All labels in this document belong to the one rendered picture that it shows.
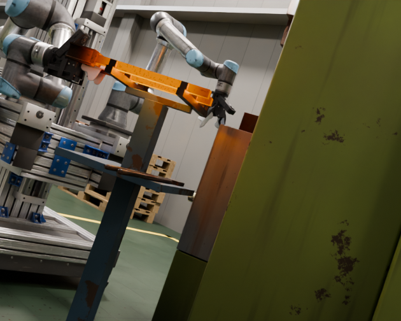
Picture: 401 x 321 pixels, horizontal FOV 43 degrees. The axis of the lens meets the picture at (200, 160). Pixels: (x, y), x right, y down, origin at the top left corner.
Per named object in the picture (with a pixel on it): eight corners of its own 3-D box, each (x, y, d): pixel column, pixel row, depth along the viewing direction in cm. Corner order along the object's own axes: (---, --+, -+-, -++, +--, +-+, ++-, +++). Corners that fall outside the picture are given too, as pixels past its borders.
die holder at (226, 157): (175, 248, 171) (219, 123, 172) (212, 247, 206) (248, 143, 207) (339, 317, 150) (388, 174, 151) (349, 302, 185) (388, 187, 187)
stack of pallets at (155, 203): (157, 225, 598) (179, 162, 600) (105, 213, 543) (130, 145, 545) (105, 199, 673) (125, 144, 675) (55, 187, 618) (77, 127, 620)
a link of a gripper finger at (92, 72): (106, 86, 152) (80, 78, 155) (113, 67, 152) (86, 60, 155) (102, 83, 149) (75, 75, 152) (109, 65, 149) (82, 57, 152)
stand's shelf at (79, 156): (53, 153, 132) (56, 146, 132) (111, 166, 171) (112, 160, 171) (157, 192, 126) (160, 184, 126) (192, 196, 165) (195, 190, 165)
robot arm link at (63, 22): (73, 30, 201) (60, 119, 169) (46, 18, 195) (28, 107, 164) (85, 7, 193) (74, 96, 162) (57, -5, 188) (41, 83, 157)
